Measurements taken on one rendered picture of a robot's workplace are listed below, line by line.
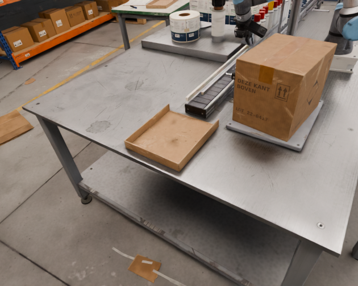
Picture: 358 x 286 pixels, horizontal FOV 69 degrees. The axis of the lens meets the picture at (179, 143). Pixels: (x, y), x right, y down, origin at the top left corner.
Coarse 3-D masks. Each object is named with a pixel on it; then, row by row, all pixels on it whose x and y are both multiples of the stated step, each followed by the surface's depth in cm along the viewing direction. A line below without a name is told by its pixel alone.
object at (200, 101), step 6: (300, 12) 202; (282, 30) 177; (228, 66) 142; (234, 66) 141; (222, 72) 137; (228, 72) 137; (222, 78) 132; (228, 78) 132; (216, 84) 128; (222, 84) 128; (210, 90) 124; (216, 90) 124; (198, 96) 121; (204, 96) 120; (210, 96) 120; (192, 102) 118; (198, 102) 117; (204, 102) 117
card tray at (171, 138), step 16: (160, 112) 117; (176, 112) 121; (144, 128) 111; (160, 128) 112; (176, 128) 112; (192, 128) 111; (208, 128) 110; (128, 144) 102; (144, 144) 105; (160, 144) 105; (176, 144) 104; (192, 144) 103; (160, 160) 96; (176, 160) 97
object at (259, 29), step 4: (252, 20) 133; (248, 24) 133; (252, 24) 133; (256, 24) 133; (248, 28) 134; (252, 28) 133; (256, 28) 133; (260, 28) 133; (264, 28) 133; (252, 32) 135; (256, 32) 133; (260, 32) 133; (264, 32) 133; (260, 36) 134
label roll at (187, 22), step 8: (176, 16) 170; (184, 16) 168; (192, 16) 167; (176, 24) 168; (184, 24) 166; (192, 24) 168; (176, 32) 172; (184, 32) 170; (192, 32) 171; (176, 40) 175; (184, 40) 173; (192, 40) 174
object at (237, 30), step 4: (236, 20) 134; (248, 20) 130; (236, 24) 139; (240, 24) 136; (244, 24) 134; (236, 28) 139; (240, 28) 137; (244, 28) 137; (236, 32) 141; (240, 32) 138; (244, 32) 137; (248, 32) 136; (236, 36) 142; (240, 36) 141; (244, 36) 140; (248, 36) 138
